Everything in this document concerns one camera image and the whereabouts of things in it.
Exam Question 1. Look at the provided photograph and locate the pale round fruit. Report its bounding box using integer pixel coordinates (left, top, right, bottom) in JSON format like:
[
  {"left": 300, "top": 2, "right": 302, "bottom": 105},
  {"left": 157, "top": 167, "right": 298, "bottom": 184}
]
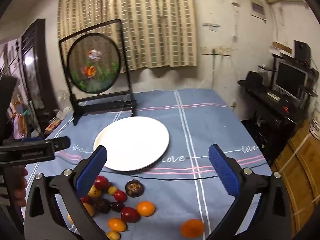
[{"left": 83, "top": 203, "right": 95, "bottom": 217}]

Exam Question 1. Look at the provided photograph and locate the small red tomato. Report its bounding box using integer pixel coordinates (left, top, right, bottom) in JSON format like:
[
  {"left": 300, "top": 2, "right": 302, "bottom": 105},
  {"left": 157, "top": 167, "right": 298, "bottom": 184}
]
[{"left": 80, "top": 195, "right": 93, "bottom": 205}]

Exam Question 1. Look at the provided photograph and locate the dark mangosteen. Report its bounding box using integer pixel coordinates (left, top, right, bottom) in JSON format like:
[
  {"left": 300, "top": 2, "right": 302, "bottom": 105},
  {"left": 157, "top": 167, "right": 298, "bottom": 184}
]
[
  {"left": 94, "top": 198, "right": 111, "bottom": 213},
  {"left": 125, "top": 179, "right": 144, "bottom": 198}
]

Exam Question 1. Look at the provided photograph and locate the mandarin orange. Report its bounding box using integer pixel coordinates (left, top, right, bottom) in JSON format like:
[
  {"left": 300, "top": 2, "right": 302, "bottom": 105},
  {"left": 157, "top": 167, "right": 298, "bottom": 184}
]
[{"left": 107, "top": 218, "right": 127, "bottom": 232}]

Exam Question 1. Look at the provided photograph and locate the dark cherry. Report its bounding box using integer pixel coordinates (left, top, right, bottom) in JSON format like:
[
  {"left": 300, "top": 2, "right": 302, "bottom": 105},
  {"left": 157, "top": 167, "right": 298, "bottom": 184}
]
[{"left": 111, "top": 202, "right": 125, "bottom": 213}]

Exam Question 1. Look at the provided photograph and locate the red cherry tomato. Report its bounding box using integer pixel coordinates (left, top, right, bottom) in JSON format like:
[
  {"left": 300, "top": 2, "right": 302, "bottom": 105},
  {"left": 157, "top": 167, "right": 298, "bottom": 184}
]
[{"left": 113, "top": 190, "right": 127, "bottom": 203}]

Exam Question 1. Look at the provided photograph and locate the big orange fruit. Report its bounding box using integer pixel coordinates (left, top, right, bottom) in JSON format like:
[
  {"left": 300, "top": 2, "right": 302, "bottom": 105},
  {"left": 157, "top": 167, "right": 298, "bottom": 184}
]
[{"left": 180, "top": 219, "right": 205, "bottom": 239}]

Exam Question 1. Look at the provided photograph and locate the large red apple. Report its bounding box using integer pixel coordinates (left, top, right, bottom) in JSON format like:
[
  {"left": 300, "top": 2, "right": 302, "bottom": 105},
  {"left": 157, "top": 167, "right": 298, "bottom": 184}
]
[{"left": 121, "top": 207, "right": 140, "bottom": 223}]

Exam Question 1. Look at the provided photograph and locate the orange persimmon fruit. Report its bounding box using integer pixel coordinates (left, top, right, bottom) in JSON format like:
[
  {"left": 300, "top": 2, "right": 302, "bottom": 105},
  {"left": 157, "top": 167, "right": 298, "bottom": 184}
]
[{"left": 136, "top": 201, "right": 156, "bottom": 217}]

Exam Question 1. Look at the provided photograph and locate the large red plum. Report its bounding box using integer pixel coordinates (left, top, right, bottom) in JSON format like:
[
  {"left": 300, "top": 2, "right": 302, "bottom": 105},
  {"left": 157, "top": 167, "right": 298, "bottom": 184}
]
[{"left": 93, "top": 176, "right": 110, "bottom": 192}]

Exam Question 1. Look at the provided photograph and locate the small tan longan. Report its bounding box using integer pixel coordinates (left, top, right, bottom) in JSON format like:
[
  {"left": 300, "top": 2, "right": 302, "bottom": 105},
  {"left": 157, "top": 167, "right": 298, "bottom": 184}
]
[{"left": 106, "top": 231, "right": 121, "bottom": 240}]

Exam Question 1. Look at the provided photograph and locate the person left hand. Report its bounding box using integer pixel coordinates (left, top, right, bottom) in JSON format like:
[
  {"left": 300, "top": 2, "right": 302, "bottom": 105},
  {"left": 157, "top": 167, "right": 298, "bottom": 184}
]
[{"left": 14, "top": 166, "right": 28, "bottom": 207}]

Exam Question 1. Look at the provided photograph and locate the yellow spotted fruit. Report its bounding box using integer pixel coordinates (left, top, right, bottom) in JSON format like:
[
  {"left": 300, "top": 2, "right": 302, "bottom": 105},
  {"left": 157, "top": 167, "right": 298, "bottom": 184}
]
[{"left": 87, "top": 185, "right": 103, "bottom": 199}]

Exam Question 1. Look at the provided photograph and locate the small yellow fruit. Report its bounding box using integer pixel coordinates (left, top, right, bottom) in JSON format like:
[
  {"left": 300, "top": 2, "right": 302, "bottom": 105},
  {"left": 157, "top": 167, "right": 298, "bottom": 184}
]
[{"left": 107, "top": 186, "right": 118, "bottom": 196}]

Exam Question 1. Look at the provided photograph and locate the dark wooden cabinet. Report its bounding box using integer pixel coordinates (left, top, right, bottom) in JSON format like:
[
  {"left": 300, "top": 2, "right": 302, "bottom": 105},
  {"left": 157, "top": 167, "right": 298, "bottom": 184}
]
[{"left": 21, "top": 18, "right": 57, "bottom": 122}]

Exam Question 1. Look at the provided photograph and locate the white oval plate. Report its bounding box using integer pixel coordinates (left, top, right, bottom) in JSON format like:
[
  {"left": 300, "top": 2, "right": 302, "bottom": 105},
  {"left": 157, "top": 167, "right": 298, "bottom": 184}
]
[{"left": 93, "top": 116, "right": 170, "bottom": 172}]

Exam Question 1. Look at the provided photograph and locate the goldfish round screen ornament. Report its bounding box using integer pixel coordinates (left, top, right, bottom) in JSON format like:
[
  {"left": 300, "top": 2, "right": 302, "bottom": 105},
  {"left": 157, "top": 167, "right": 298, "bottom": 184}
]
[{"left": 59, "top": 19, "right": 137, "bottom": 125}]

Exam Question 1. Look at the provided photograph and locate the blue striped tablecloth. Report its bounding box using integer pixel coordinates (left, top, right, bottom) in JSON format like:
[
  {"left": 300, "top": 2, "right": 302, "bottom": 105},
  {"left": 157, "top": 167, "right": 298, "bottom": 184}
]
[{"left": 27, "top": 89, "right": 272, "bottom": 239}]

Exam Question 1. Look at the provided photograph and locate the black desk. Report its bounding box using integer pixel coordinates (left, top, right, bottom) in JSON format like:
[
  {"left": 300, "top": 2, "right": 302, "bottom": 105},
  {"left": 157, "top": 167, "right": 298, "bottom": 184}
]
[{"left": 241, "top": 87, "right": 308, "bottom": 165}]

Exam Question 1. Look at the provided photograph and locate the computer monitor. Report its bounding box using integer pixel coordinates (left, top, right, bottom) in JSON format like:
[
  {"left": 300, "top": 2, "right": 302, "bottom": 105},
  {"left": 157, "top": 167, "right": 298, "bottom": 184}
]
[{"left": 274, "top": 60, "right": 308, "bottom": 99}]

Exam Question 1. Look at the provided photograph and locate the beige checked curtain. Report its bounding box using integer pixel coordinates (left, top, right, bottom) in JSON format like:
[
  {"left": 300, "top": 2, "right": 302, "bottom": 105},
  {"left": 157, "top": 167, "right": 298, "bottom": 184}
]
[{"left": 57, "top": 0, "right": 197, "bottom": 70}]

